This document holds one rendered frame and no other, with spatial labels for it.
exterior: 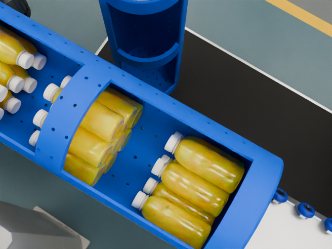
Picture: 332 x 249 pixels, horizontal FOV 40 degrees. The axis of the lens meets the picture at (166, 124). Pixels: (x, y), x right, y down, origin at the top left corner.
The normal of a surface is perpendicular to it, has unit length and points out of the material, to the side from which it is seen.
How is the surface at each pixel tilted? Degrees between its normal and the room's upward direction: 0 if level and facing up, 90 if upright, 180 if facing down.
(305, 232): 0
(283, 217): 0
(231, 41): 0
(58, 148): 42
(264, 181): 22
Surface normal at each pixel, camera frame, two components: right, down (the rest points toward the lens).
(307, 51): 0.01, -0.25
